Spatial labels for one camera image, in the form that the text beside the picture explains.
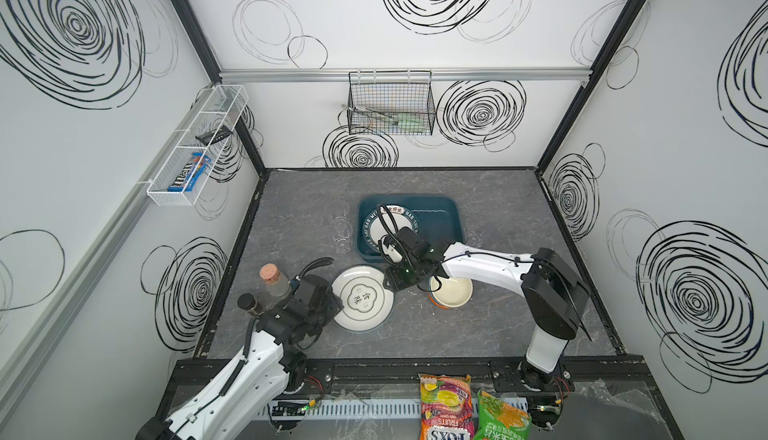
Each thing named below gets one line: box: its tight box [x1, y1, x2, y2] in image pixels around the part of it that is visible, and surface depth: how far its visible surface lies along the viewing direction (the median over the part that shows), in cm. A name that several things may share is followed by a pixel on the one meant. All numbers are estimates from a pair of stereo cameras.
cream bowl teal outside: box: [431, 276, 474, 308], surface depth 85 cm
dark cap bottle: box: [237, 292, 265, 316], surface depth 79 cm
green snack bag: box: [475, 389, 532, 440], surface depth 67 cm
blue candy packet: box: [168, 152, 212, 192], surface depth 72 cm
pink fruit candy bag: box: [418, 373, 475, 440], surface depth 69 cm
